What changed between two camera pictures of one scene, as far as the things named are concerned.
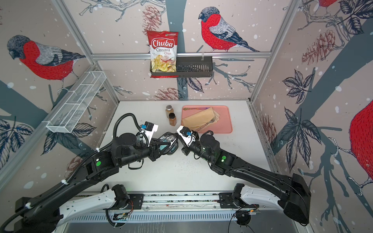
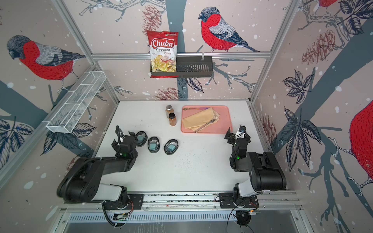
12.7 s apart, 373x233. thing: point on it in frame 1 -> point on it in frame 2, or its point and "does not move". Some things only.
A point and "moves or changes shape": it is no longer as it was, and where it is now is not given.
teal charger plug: [162, 146] moves or changes shape
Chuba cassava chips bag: [163, 46] does not move
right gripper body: [194, 149] -> [231, 141]
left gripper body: [154, 151] -> [116, 146]
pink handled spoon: [187, 108] does not move
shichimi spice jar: [169, 109] does not move
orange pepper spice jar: [172, 119] does not move
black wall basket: [198, 66] does not move
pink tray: [224, 124] does not move
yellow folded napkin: [201, 119] does not move
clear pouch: [168, 143] moves or changes shape
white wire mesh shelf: [70, 114] does not move
